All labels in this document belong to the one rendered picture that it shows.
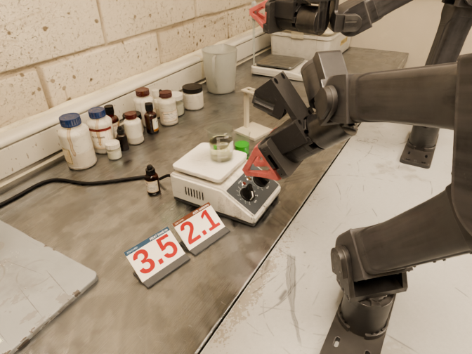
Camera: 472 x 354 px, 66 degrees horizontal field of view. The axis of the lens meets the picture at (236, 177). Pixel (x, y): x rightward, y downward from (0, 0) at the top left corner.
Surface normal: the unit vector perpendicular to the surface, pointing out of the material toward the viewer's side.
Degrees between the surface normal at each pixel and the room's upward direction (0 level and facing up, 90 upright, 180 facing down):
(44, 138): 90
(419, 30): 90
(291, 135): 90
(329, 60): 39
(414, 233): 88
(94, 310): 0
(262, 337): 0
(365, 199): 0
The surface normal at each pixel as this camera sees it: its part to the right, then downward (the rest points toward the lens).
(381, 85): -0.96, 0.09
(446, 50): -0.03, 0.54
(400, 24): -0.50, 0.48
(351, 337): -0.02, -0.84
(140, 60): 0.86, 0.26
